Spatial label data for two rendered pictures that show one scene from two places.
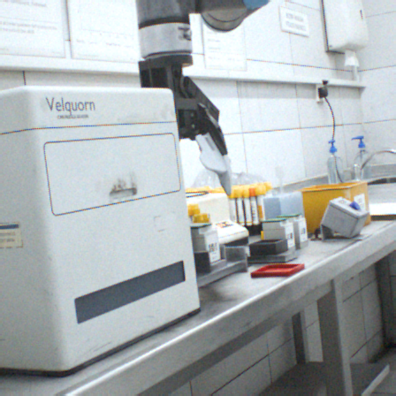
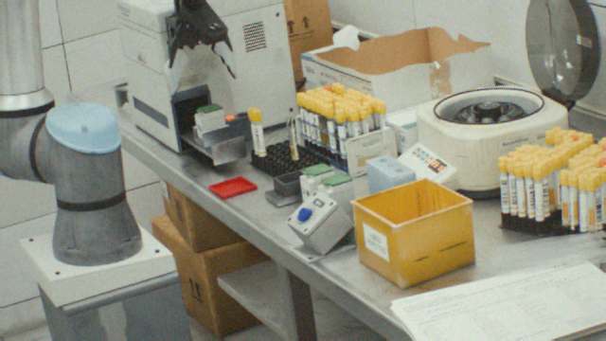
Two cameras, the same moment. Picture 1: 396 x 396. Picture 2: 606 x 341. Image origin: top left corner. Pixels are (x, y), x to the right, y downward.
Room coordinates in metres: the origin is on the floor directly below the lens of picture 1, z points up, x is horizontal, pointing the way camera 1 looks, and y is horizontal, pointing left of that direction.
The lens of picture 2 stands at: (2.51, -1.74, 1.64)
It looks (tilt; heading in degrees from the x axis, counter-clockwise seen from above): 20 degrees down; 125
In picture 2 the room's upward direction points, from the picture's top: 8 degrees counter-clockwise
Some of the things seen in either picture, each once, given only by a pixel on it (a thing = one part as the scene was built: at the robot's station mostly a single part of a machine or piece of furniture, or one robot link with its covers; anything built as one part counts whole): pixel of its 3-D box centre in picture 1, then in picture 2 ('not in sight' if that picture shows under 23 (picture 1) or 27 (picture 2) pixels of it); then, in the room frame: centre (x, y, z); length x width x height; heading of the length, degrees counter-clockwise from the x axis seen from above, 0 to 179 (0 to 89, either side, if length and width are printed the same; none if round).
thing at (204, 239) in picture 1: (199, 248); (211, 125); (1.08, 0.01, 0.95); 0.05 x 0.04 x 0.06; 59
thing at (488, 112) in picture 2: not in sight; (490, 122); (1.64, 0.08, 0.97); 0.15 x 0.15 x 0.07
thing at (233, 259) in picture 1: (194, 269); (207, 135); (1.06, 0.02, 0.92); 0.21 x 0.07 x 0.05; 149
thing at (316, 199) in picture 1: (332, 208); (414, 232); (1.68, -0.29, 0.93); 0.13 x 0.13 x 0.10; 59
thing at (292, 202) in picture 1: (285, 217); (393, 195); (1.57, -0.17, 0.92); 0.10 x 0.07 x 0.10; 144
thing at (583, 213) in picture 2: not in sight; (583, 209); (1.91, -0.17, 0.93); 0.02 x 0.02 x 0.11
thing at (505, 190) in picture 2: (261, 209); (505, 190); (1.76, -0.14, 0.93); 0.02 x 0.02 x 0.11
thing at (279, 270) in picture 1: (277, 270); (232, 188); (1.21, -0.11, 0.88); 0.07 x 0.07 x 0.01; 59
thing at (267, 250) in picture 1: (269, 250); (294, 187); (1.34, -0.11, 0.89); 0.09 x 0.05 x 0.04; 57
